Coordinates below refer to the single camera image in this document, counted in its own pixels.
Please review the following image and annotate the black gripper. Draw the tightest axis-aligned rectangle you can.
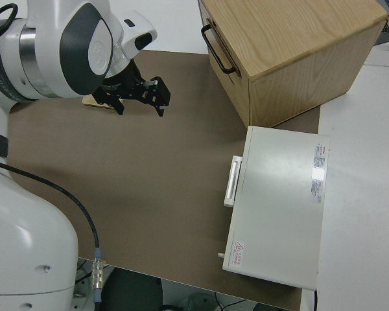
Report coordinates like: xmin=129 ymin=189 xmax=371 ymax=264
xmin=95 ymin=76 xmax=172 ymax=119

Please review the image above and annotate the wooden mug tree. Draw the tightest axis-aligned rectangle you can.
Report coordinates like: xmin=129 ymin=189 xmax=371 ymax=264
xmin=82 ymin=93 xmax=124 ymax=111

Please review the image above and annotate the brown table mat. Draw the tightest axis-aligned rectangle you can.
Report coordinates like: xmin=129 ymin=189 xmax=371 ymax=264
xmin=6 ymin=50 xmax=322 ymax=311

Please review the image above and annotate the white toaster oven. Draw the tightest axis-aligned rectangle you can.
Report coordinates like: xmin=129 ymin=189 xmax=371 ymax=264
xmin=222 ymin=125 xmax=331 ymax=290

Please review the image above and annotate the wooden drawer cabinet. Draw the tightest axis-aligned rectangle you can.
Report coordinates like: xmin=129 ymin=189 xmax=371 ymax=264
xmin=198 ymin=0 xmax=388 ymax=129

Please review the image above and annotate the black cabinet handle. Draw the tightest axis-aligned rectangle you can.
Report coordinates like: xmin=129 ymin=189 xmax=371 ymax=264
xmin=200 ymin=25 xmax=237 ymax=75

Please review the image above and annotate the black cable with inline connector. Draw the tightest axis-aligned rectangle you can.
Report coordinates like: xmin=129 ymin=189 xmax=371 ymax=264
xmin=0 ymin=157 xmax=105 ymax=304

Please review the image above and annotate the white oven door handle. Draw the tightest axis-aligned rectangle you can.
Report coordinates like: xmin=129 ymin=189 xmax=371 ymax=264
xmin=223 ymin=155 xmax=243 ymax=207

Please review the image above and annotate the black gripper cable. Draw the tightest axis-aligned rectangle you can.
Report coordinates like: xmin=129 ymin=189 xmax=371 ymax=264
xmin=0 ymin=3 xmax=19 ymax=25

